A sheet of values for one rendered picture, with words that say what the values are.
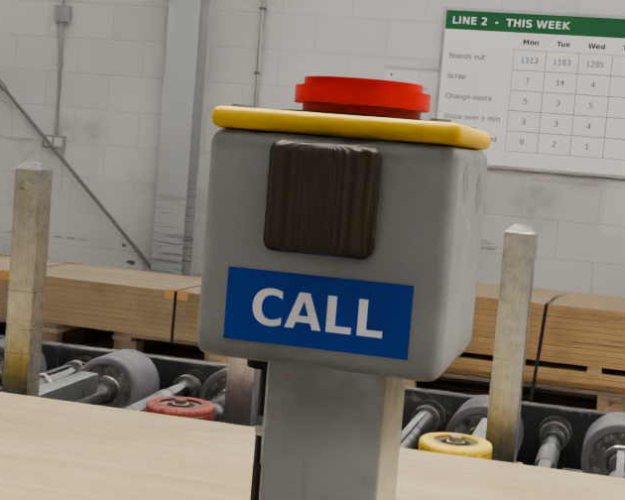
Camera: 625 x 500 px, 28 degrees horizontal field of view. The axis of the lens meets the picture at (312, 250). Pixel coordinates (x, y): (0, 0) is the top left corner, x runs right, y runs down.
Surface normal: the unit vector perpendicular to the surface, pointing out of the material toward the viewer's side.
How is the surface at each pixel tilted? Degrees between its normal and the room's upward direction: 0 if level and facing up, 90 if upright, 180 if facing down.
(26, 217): 90
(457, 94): 90
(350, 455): 90
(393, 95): 90
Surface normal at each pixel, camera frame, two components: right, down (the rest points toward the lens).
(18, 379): -0.25, 0.06
